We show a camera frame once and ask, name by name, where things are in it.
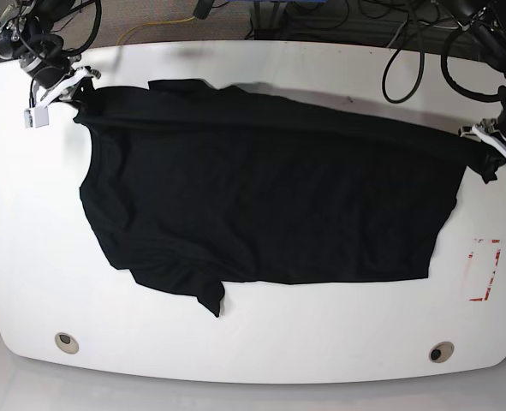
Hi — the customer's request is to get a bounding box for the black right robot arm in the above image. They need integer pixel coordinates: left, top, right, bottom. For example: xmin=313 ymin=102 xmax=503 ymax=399
xmin=0 ymin=1 xmax=103 ymax=108

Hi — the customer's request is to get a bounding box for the table grommet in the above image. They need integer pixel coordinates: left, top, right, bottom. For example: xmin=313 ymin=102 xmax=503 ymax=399
xmin=429 ymin=342 xmax=455 ymax=364
xmin=55 ymin=332 xmax=80 ymax=354

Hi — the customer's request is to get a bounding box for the red tape marking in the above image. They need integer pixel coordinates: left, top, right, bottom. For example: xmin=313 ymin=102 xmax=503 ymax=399
xmin=463 ymin=238 xmax=502 ymax=302

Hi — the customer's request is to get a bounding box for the black T-shirt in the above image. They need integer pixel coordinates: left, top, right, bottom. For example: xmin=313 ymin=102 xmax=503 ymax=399
xmin=74 ymin=80 xmax=505 ymax=314

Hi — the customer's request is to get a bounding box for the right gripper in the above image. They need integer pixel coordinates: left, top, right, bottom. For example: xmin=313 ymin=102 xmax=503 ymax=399
xmin=0 ymin=8 xmax=102 ymax=107

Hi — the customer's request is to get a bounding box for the yellow cable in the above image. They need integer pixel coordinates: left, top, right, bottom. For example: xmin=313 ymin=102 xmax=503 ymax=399
xmin=116 ymin=15 xmax=198 ymax=46

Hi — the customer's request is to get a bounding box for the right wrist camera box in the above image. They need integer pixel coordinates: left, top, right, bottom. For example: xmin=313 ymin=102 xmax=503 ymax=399
xmin=23 ymin=106 xmax=50 ymax=128

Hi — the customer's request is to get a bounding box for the left table grommet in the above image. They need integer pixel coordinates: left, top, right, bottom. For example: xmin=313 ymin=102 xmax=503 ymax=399
xmin=55 ymin=332 xmax=80 ymax=354

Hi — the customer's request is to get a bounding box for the right table grommet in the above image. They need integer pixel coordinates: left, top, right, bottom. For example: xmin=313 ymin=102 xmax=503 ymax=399
xmin=429 ymin=342 xmax=455 ymax=364

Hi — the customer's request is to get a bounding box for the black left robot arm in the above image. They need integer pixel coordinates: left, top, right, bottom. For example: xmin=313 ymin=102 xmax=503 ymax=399
xmin=439 ymin=1 xmax=506 ymax=144

